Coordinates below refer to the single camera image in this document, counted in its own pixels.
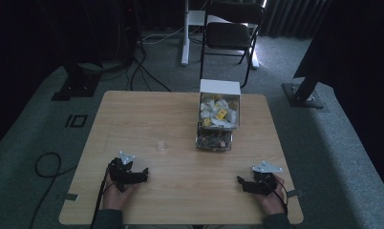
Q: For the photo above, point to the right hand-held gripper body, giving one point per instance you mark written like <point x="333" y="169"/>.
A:
<point x="262" y="183"/>

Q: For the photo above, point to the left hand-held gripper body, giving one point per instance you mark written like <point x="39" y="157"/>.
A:
<point x="124" y="174"/>

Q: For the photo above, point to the person's right hand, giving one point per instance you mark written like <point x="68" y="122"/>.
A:
<point x="273" y="200"/>

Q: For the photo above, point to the person's left hand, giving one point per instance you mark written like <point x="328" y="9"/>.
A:
<point x="115" y="194"/>

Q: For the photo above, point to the grey tape piece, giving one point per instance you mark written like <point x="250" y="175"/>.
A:
<point x="295" y="193"/>

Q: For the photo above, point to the clear box of dark items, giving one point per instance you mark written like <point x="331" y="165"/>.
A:
<point x="214" y="140"/>

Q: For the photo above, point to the black tape floor marks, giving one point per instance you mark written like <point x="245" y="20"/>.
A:
<point x="76" y="121"/>

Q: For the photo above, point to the white box of tea bags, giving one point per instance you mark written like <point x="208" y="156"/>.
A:
<point x="219" y="109"/>

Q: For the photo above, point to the black slanted stand with base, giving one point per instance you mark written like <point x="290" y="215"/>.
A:
<point x="303" y="92"/>

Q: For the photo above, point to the black stand with square base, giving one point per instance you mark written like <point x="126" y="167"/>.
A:
<point x="77" y="84"/>

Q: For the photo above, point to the black folding chair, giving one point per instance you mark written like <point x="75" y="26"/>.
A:
<point x="228" y="35"/>

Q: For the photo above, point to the grey curtain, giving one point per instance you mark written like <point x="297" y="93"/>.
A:
<point x="292" y="19"/>

